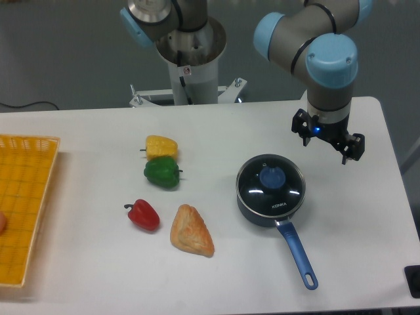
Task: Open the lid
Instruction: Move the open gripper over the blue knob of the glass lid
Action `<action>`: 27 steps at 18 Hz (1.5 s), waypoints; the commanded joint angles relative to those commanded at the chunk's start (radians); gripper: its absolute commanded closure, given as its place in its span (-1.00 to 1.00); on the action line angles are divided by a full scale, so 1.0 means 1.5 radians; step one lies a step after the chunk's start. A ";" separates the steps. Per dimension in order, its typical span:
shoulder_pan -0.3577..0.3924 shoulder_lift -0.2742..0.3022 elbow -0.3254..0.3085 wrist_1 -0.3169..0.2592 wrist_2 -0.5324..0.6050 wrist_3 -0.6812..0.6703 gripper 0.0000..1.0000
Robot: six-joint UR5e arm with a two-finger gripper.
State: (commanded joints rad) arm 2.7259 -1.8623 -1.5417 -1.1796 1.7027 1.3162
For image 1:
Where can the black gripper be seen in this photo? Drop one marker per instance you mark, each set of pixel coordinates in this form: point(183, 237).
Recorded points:
point(330, 127)

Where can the glass lid blue knob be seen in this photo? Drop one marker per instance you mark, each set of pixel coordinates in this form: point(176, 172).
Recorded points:
point(269, 187)

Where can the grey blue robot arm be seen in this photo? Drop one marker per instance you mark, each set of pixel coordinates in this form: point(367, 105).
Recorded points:
point(311, 45)

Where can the black device table edge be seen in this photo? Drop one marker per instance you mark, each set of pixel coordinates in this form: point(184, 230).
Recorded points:
point(412, 274)

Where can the green bell pepper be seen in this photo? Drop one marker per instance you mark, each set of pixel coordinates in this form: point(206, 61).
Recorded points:
point(163, 172)

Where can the golden pastry turnover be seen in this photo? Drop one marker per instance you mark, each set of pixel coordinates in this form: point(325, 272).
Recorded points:
point(189, 232)

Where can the yellow bell pepper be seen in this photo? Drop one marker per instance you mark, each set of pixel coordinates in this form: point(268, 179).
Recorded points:
point(159, 146)

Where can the red bell pepper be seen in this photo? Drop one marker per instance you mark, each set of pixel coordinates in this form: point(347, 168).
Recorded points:
point(142, 214)

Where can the yellow woven basket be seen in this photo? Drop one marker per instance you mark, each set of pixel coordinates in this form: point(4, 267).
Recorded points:
point(27, 164)

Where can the dark saucepan blue handle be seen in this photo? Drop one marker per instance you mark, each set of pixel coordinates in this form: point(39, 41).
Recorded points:
point(289, 233)

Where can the white metal base frame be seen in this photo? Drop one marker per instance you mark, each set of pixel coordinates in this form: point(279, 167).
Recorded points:
point(164, 97)

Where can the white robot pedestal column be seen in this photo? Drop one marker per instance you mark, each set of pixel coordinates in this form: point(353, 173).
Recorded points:
point(193, 62)

